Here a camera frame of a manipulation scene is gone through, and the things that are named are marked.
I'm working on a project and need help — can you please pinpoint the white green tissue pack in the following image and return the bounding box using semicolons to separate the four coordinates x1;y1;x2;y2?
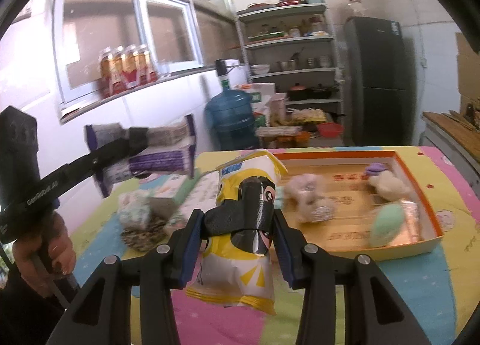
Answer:
117;190;153;231

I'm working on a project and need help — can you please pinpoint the leopard print scrunchie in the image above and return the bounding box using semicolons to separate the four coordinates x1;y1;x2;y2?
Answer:
120;218;166;252

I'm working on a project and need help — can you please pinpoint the green sponge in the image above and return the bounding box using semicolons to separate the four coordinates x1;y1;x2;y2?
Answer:
368;199;422;248

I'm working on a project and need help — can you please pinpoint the purple white wipes pack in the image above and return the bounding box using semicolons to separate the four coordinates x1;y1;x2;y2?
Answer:
84;114;197;198

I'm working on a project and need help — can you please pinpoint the beige plush bear purple bow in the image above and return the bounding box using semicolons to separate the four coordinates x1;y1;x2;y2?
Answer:
365;162;410;202

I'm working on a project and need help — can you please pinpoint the yellow white penguin snack bag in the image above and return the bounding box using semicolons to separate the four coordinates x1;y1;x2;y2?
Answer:
186;149;287;315

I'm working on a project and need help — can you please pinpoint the beige plush bunny pink bow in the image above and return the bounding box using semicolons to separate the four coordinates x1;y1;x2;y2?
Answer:
284;174;336;223

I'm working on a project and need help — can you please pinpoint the black sleeved left forearm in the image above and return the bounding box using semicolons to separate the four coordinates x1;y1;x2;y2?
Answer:
1;265;65;345

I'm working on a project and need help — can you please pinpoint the person's left hand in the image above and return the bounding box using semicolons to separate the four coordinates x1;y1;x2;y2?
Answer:
12;212;77;298

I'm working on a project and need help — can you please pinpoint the colourful cartoon quilt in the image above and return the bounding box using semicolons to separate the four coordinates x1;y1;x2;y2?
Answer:
71;147;479;344

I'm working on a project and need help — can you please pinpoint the orange cardboard box lid tray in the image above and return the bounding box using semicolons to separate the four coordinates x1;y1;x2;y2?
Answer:
277;150;443;261

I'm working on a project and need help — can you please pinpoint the green white tissue box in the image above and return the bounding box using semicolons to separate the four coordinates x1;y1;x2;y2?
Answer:
147;174;200;221

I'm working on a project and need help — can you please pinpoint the orange drink bottles pack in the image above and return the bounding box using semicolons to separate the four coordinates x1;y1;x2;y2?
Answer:
99;44;159;98

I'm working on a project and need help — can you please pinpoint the floral pink tissue pack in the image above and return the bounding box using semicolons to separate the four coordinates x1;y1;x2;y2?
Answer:
163;171;220;236

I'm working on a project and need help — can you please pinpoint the red plastic basin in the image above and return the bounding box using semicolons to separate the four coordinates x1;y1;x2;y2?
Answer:
317;122;343;138

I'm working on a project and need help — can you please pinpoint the blue water jug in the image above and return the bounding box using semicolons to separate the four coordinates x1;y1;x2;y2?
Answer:
205;59;260;151

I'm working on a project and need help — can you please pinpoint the wooden counter top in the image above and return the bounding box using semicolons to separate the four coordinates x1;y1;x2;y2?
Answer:
422;112;479;158

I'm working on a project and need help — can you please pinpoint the black refrigerator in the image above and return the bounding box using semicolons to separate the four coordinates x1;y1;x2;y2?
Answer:
344;17;414;146

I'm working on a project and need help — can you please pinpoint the grey metal shelf rack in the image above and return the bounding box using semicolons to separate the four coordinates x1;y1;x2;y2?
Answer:
236;2;344;121

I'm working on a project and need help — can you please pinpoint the cardboard sheet on wall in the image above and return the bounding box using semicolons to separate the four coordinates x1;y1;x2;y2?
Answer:
456;33;480;101

